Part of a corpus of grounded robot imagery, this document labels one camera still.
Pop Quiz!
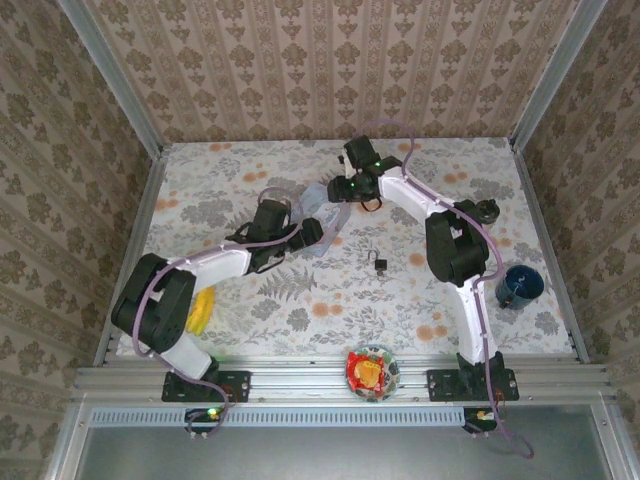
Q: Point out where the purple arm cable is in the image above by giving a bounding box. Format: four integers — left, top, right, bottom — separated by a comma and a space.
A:
352, 119, 536, 460
132, 187, 306, 441

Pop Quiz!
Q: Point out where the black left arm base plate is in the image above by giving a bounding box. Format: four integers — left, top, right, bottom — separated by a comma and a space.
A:
162, 368, 252, 404

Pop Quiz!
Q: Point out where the dark blue cup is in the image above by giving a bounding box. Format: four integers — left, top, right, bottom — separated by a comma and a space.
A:
494, 264, 546, 312

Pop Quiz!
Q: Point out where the patterned ceramic bowl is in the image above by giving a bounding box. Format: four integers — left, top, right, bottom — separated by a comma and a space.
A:
344, 344, 401, 404

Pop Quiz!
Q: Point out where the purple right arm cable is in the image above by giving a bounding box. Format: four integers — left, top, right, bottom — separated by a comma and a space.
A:
352, 119, 536, 460

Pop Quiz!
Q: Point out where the small control board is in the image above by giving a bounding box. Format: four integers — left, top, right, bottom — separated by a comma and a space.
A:
185, 407, 226, 435
463, 407, 500, 434

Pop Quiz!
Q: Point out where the aluminium side rail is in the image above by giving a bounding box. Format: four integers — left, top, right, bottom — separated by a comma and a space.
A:
94, 147, 171, 366
509, 139, 591, 364

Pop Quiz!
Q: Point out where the aluminium corner post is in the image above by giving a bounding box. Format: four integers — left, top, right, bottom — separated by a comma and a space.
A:
58, 0, 166, 156
509, 0, 609, 151

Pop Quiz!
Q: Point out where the aluminium front frame post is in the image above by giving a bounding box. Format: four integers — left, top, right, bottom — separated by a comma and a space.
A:
592, 394, 640, 480
44, 394, 94, 480

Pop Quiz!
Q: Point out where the aluminium mounting rail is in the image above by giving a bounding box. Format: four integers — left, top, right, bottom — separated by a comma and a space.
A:
72, 355, 617, 404

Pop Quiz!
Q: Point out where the jar with black lid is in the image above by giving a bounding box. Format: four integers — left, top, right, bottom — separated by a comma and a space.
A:
474, 198, 501, 226

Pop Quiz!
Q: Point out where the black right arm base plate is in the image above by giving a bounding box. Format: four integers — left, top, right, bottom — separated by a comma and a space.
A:
426, 368, 519, 404

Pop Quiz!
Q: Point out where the red yellow snack packet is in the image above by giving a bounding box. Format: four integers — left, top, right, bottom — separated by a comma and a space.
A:
347, 351, 386, 391

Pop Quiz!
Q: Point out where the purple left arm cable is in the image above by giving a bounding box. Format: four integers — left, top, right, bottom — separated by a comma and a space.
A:
132, 187, 306, 441

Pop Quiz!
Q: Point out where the grey slotted cable duct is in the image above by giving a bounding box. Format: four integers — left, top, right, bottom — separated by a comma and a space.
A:
89, 405, 464, 427

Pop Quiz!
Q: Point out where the yellow toy banana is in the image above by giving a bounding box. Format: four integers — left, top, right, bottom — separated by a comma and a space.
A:
185, 285, 217, 335

